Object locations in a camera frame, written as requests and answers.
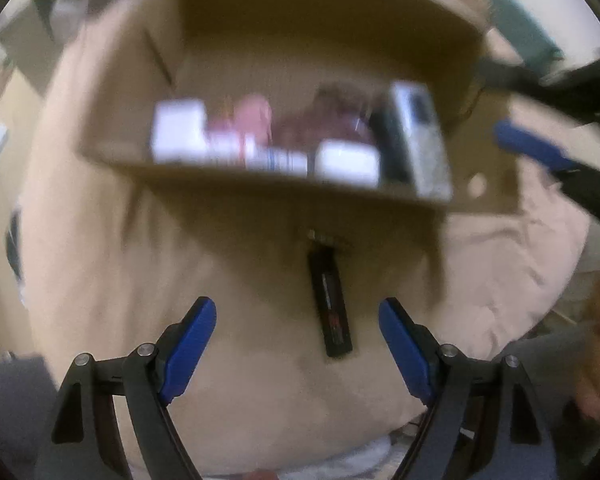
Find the pink denture model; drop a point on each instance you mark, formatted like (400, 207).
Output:
(252, 115)

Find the white earbuds case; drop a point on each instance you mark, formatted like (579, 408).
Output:
(347, 162)

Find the white power adapter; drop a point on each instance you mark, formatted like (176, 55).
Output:
(422, 135)

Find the beige blanket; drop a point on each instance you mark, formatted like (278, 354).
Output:
(180, 260)

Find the black device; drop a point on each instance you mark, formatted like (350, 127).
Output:
(387, 145)

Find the dark red pouch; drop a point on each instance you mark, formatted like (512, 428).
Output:
(325, 120)

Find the white red-label box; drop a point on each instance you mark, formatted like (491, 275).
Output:
(227, 149)

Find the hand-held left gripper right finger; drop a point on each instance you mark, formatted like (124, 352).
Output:
(405, 350)

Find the small white box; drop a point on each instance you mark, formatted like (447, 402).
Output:
(179, 132)

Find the cardboard box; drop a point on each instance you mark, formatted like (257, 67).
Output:
(260, 45)

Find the black usb stick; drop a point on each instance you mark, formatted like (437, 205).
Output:
(332, 305)

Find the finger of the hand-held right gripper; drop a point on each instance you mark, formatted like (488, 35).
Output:
(530, 145)
(555, 85)

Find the person's grey pants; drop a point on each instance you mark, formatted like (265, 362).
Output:
(10, 410)

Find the white pill bottle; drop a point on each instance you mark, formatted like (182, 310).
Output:
(277, 161)

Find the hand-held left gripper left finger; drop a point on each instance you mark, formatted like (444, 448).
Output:
(190, 350)

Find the white cloth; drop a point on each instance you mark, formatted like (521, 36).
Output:
(360, 457)

